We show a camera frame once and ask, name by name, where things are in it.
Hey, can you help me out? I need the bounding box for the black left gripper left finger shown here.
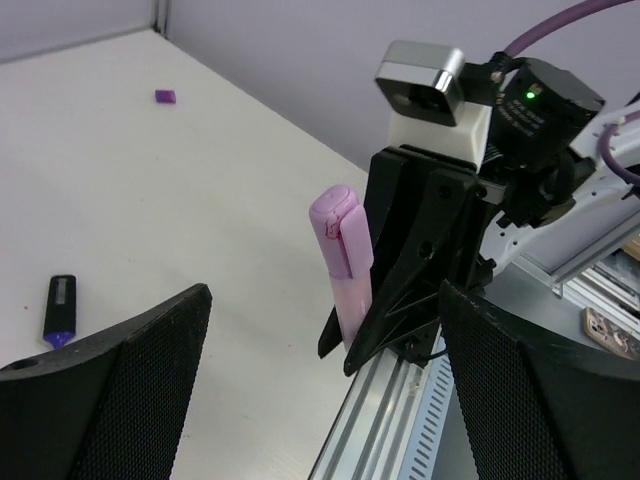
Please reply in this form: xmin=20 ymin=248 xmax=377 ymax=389
xmin=1 ymin=283 xmax=212 ymax=479

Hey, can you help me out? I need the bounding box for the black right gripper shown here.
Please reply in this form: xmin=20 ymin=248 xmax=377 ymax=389
xmin=343 ymin=147 xmax=498 ymax=376

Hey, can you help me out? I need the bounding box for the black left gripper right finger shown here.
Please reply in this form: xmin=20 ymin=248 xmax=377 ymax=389
xmin=438 ymin=281 xmax=639 ymax=479

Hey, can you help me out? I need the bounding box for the pink highlighter cap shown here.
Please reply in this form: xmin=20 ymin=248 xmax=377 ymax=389
xmin=309 ymin=184 xmax=374 ymax=280

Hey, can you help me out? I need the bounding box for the pink highlighter pen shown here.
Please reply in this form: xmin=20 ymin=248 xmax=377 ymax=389
xmin=329 ymin=271 xmax=373 ymax=351

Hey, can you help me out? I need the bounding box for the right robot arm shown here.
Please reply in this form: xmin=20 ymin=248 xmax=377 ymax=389
xmin=309 ymin=42 xmax=639 ymax=375

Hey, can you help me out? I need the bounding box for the black purple-tip highlighter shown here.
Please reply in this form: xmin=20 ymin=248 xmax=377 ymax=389
xmin=42 ymin=275 xmax=77 ymax=349

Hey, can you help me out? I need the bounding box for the small purple cap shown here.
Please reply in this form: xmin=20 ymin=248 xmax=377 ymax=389
xmin=154 ymin=89 xmax=177 ymax=104

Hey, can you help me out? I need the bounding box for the white slotted cable duct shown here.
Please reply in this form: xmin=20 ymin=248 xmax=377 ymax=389
xmin=397 ymin=355 xmax=454 ymax=480

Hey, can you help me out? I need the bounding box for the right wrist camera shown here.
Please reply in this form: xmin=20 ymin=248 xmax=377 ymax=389
xmin=375 ymin=40 xmax=492 ymax=170

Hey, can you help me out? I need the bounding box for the aluminium mounting rail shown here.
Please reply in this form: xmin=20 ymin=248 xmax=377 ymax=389
xmin=310 ymin=206 xmax=639 ymax=479

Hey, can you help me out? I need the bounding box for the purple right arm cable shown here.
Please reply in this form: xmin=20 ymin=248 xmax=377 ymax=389
xmin=503 ymin=0 xmax=640 ymax=186

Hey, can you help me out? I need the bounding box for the right aluminium frame post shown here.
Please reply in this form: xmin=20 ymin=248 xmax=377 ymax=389
xmin=151 ymin=0 xmax=171 ymax=37

